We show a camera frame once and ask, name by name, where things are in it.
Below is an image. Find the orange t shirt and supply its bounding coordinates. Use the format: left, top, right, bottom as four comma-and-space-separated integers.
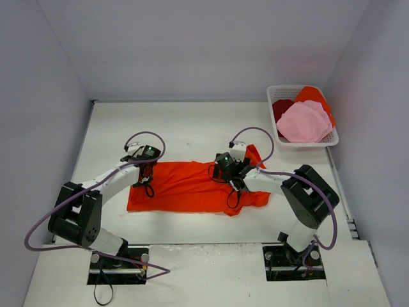
294, 86, 336, 127
127, 161, 270, 216

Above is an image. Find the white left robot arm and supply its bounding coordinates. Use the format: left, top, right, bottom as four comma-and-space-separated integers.
48, 145, 162, 269

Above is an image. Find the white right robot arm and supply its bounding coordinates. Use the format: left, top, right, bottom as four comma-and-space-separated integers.
213, 152, 339, 264

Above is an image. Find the dark red t shirt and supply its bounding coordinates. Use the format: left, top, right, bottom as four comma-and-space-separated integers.
272, 99, 294, 123

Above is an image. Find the white plastic basket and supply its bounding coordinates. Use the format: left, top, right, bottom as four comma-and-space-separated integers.
266, 84, 339, 148

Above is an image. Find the pink t shirt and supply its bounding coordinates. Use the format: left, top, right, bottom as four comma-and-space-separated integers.
276, 100, 333, 143

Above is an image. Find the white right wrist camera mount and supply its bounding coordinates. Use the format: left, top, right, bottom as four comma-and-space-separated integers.
229, 141, 247, 163

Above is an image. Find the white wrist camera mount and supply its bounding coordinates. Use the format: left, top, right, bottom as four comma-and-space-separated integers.
124, 142, 144, 155
229, 141, 247, 163

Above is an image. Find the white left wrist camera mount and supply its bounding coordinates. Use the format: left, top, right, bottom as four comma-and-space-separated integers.
124, 142, 144, 155

